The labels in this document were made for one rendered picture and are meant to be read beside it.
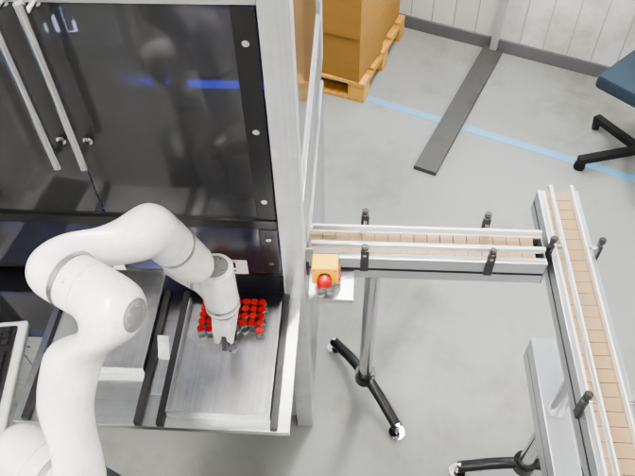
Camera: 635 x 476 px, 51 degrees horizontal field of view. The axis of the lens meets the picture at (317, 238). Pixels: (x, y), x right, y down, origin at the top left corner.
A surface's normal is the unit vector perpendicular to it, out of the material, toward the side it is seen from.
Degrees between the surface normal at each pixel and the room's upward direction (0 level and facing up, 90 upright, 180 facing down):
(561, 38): 90
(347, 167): 0
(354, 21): 90
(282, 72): 90
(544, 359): 0
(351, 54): 90
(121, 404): 0
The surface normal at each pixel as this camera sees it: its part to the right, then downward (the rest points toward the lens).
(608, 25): -0.45, 0.69
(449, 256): -0.02, -0.63
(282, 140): -0.05, 0.77
